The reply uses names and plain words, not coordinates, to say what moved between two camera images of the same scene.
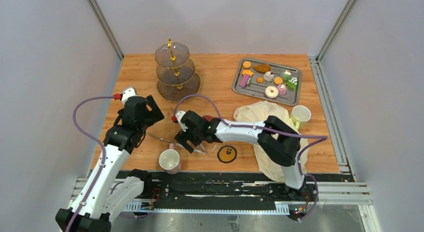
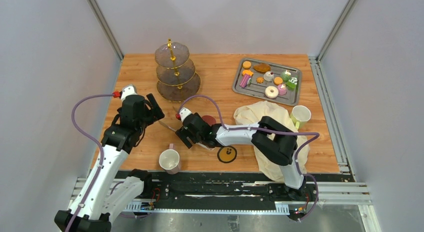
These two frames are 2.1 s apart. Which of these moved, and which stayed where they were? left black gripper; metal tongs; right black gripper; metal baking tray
Moved: metal tongs
Stayed: metal baking tray; right black gripper; left black gripper
